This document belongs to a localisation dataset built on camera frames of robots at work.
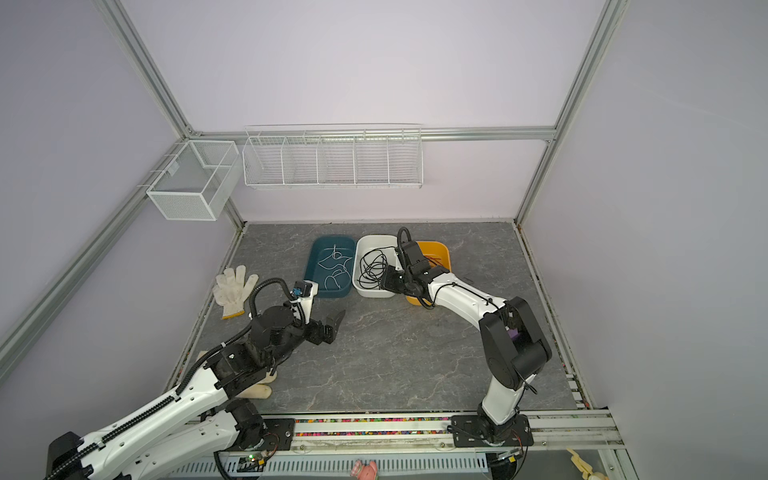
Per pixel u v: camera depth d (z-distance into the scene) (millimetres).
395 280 795
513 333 525
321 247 1110
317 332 654
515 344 469
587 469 681
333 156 991
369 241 1126
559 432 757
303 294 630
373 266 1058
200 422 588
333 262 1080
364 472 667
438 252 1021
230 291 1017
